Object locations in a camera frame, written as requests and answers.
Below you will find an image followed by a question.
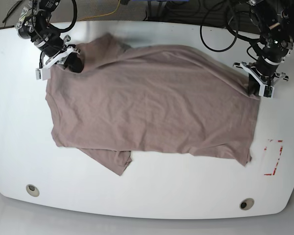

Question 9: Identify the red tape rectangle marking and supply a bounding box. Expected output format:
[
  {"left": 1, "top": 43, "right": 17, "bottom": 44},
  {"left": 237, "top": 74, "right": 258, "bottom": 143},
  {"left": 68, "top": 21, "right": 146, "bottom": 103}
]
[{"left": 261, "top": 140, "right": 284, "bottom": 176}]

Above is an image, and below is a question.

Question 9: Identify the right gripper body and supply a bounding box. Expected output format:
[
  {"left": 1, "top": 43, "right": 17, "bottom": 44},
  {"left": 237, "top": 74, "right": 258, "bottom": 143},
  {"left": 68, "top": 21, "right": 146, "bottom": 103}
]
[{"left": 41, "top": 35, "right": 80, "bottom": 69}]

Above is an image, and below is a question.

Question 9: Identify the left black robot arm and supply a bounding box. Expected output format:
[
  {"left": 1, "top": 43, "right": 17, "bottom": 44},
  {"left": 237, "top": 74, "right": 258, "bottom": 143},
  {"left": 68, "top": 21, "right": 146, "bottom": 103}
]
[{"left": 233, "top": 0, "right": 294, "bottom": 98}]

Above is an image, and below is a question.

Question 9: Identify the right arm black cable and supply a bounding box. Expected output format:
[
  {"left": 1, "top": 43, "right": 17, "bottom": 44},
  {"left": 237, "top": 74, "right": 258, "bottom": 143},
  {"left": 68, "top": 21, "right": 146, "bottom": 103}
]
[{"left": 51, "top": 0, "right": 78, "bottom": 34}]

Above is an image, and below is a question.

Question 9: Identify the mauve t-shirt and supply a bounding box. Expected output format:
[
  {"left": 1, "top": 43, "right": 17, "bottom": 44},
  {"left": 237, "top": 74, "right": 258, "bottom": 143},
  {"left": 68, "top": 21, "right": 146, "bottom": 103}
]
[{"left": 46, "top": 34, "right": 260, "bottom": 175}]

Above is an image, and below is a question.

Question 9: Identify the table grommet hole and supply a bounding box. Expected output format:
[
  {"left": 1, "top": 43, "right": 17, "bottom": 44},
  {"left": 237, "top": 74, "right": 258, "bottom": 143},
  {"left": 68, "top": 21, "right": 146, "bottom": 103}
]
[
  {"left": 240, "top": 198, "right": 255, "bottom": 211},
  {"left": 26, "top": 185, "right": 40, "bottom": 197}
]

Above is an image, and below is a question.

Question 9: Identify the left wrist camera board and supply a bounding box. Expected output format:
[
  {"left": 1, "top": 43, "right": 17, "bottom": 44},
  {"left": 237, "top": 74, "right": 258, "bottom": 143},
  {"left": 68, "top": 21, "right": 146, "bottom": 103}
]
[{"left": 264, "top": 86, "right": 274, "bottom": 98}]

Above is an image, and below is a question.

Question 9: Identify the yellow cable on floor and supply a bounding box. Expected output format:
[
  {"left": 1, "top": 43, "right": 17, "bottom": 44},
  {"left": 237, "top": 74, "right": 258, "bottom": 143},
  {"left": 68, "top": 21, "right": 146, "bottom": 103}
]
[{"left": 78, "top": 0, "right": 121, "bottom": 22}]

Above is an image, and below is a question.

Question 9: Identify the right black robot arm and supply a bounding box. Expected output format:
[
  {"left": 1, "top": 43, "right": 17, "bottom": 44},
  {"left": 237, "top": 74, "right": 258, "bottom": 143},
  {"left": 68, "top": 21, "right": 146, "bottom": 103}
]
[{"left": 15, "top": 0, "right": 84, "bottom": 79}]

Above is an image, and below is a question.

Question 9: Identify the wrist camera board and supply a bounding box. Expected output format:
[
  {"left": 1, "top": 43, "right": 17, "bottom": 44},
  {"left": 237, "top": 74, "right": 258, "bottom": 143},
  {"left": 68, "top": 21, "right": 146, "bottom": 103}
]
[
  {"left": 35, "top": 68, "right": 51, "bottom": 80},
  {"left": 264, "top": 86, "right": 274, "bottom": 98}
]

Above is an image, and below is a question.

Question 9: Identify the right table grommet hole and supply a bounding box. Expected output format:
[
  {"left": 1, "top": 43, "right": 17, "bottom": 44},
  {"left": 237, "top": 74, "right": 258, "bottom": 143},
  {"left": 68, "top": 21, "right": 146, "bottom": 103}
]
[{"left": 240, "top": 198, "right": 255, "bottom": 211}]

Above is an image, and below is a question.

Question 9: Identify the left table grommet hole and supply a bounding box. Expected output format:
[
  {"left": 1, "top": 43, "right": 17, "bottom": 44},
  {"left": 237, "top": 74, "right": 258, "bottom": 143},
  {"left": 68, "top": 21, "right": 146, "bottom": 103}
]
[{"left": 26, "top": 185, "right": 40, "bottom": 197}]

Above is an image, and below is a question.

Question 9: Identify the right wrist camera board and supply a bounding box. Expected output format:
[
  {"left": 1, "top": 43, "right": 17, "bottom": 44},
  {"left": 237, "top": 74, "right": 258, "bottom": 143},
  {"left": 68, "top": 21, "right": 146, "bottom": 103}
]
[{"left": 35, "top": 68, "right": 51, "bottom": 80}]

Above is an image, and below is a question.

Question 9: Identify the black floor cable left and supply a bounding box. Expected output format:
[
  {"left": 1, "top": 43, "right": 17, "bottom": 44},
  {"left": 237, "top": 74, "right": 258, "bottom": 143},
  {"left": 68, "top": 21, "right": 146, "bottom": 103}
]
[{"left": 2, "top": 0, "right": 24, "bottom": 25}]

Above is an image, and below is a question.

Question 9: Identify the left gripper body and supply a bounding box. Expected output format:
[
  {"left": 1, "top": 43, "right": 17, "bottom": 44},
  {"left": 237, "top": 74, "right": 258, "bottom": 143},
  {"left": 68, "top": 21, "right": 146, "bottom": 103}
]
[{"left": 233, "top": 62, "right": 289, "bottom": 97}]

